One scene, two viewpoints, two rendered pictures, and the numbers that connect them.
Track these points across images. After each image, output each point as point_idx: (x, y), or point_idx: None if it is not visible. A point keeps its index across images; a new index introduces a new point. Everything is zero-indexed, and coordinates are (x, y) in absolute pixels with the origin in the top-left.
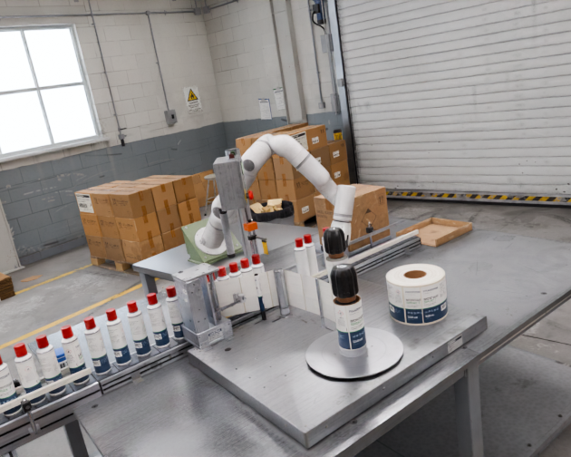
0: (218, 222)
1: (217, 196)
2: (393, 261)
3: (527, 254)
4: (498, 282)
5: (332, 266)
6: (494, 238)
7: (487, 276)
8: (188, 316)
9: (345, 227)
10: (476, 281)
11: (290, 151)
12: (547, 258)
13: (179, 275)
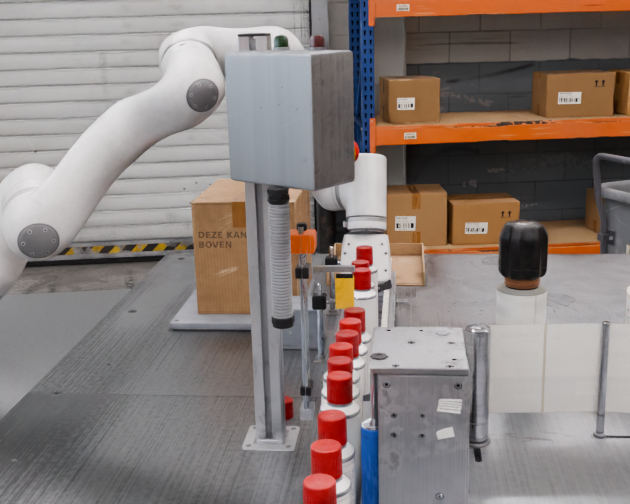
0: None
1: (39, 192)
2: (404, 317)
3: (578, 274)
4: None
5: (533, 305)
6: (482, 262)
7: (596, 309)
8: (429, 487)
9: (388, 243)
10: (600, 319)
11: None
12: (615, 276)
13: (399, 362)
